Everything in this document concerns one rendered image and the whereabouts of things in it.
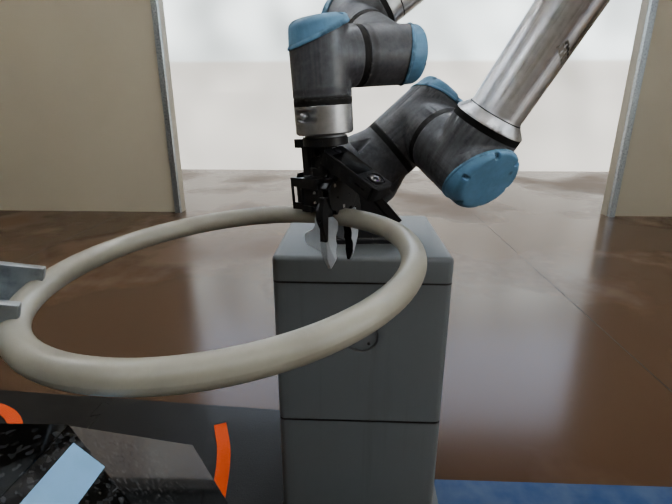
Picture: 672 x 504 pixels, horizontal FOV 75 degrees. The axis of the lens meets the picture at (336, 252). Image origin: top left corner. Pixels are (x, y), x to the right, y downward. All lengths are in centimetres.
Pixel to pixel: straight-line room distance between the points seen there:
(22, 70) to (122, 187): 153
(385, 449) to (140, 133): 471
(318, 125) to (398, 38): 18
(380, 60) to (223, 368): 51
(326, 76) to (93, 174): 519
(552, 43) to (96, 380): 84
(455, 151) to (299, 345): 65
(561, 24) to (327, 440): 102
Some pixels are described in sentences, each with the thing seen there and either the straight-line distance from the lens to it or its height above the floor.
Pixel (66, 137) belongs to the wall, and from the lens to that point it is 585.
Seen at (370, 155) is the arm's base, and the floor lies 105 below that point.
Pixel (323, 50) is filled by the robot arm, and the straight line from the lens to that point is 67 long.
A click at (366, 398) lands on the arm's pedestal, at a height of 49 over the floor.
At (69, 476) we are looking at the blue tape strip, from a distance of 50.
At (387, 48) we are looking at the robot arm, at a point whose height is 124.
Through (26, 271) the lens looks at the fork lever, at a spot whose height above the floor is 97.
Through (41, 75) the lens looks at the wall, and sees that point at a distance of 593.
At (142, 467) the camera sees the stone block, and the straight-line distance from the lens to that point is 60.
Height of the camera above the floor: 116
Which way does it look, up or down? 18 degrees down
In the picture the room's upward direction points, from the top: straight up
